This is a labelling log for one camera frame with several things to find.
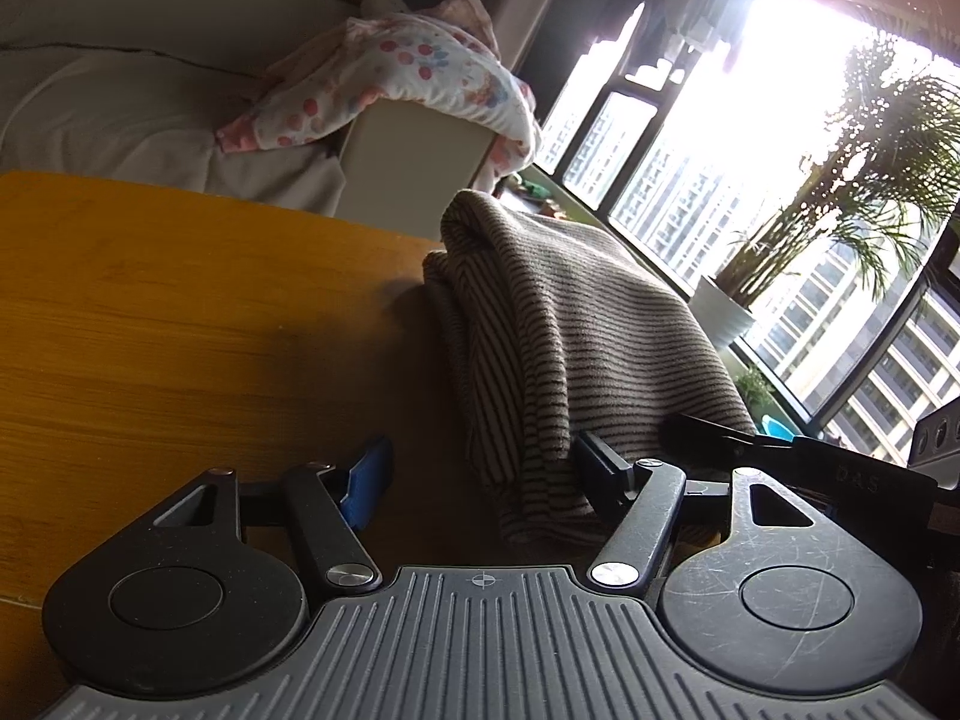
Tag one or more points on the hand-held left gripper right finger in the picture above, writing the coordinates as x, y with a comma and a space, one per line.
598, 474

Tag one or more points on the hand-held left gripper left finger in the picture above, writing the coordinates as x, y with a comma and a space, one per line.
367, 481

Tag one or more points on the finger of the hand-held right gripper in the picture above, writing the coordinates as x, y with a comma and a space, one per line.
705, 431

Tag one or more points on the striped beige garment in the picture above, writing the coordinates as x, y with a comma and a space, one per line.
570, 330

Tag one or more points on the small potted plant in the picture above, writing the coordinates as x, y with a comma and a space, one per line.
754, 390

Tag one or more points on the teal plastic basin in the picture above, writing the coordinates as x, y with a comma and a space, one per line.
776, 427

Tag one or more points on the potted palm in white pot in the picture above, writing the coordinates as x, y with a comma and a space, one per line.
720, 315

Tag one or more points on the small brown pot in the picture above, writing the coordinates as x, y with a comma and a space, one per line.
556, 210

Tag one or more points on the cream chair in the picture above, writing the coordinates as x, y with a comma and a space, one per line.
412, 157

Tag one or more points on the floral print blanket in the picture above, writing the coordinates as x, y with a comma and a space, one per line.
420, 67

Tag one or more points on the white covered sofa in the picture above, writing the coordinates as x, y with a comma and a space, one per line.
112, 105

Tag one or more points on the beige curtain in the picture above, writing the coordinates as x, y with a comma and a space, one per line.
536, 7

